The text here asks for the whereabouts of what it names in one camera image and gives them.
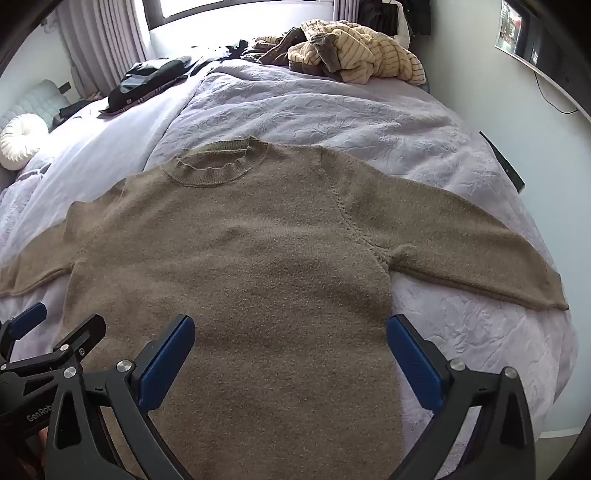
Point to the grey curtain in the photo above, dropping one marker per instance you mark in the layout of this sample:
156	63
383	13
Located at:
101	46
344	9

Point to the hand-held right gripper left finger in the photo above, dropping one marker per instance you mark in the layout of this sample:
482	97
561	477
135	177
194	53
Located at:
166	360

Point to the white round cushion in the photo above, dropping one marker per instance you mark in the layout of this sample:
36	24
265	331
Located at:
18	138

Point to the window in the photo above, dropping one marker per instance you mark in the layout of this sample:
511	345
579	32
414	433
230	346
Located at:
231	9

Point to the black flat panel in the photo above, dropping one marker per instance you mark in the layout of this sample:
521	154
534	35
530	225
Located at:
508	168

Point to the brown knitted sweater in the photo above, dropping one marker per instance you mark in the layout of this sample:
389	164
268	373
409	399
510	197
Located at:
258	258

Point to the beige striped garment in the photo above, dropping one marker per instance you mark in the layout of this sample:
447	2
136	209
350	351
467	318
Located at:
364	50

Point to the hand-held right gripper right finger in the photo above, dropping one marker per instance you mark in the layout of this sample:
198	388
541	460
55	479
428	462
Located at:
415	364

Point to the dark brown garment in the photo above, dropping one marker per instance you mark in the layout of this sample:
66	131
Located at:
277	53

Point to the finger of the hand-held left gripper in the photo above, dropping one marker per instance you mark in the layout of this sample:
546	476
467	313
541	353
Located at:
27	321
83	334

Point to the grey quilted headboard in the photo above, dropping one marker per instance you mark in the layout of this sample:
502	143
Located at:
37	99

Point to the folded black clothes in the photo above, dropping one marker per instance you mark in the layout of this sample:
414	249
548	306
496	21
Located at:
147	76

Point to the lavender embossed blanket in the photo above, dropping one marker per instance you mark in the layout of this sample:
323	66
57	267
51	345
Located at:
346	115

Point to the black garment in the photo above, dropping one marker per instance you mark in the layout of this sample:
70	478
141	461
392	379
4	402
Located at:
74	110
231	50

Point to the black wall socket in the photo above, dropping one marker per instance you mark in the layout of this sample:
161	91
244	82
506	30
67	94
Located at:
64	86

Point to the black hanging jacket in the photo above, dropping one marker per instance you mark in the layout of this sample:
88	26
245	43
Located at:
383	18

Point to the wall-mounted monitor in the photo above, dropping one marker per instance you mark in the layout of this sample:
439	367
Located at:
545	41

